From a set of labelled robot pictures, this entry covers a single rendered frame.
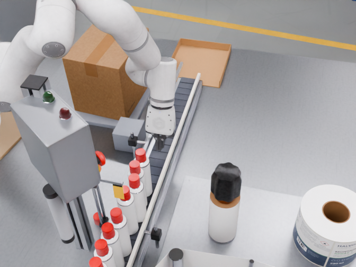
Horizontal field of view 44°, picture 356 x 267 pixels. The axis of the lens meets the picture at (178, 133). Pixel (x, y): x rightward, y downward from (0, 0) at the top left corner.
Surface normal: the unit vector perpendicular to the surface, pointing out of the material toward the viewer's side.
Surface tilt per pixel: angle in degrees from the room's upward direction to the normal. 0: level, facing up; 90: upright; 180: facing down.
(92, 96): 90
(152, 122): 70
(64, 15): 49
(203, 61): 0
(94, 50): 0
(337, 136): 0
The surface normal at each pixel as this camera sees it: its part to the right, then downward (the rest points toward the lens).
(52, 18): 0.14, -0.35
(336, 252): -0.09, 0.70
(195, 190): -0.02, -0.71
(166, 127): -0.18, 0.40
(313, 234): -0.77, 0.47
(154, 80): -0.61, 0.29
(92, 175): 0.65, 0.52
